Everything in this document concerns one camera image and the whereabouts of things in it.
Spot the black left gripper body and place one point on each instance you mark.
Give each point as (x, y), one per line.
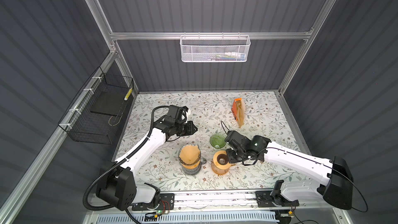
(183, 129)

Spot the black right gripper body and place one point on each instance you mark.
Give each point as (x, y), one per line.
(234, 155)

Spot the green glass dripper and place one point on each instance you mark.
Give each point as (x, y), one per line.
(218, 140)

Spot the single brown paper filter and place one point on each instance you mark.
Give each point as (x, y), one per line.
(189, 155)

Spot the clear grey glass dripper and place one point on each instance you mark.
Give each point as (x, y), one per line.
(189, 157)

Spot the orange coffee filter box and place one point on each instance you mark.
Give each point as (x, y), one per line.
(238, 110)

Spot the orange glass pitcher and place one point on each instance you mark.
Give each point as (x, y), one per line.
(220, 169)

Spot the clear grey glass pitcher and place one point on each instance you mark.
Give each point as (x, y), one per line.
(194, 172)

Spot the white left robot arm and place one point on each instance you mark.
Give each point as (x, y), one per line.
(116, 186)

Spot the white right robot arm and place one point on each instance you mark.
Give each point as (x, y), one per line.
(330, 180)

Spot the yellow marker in basket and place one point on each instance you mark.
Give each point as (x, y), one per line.
(128, 94)

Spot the black pad in basket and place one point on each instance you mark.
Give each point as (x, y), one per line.
(110, 104)

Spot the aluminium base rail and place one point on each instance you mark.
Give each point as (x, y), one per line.
(220, 207)

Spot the white wire mesh basket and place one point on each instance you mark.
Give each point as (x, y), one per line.
(214, 48)

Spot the black wire basket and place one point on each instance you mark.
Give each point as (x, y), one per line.
(83, 126)

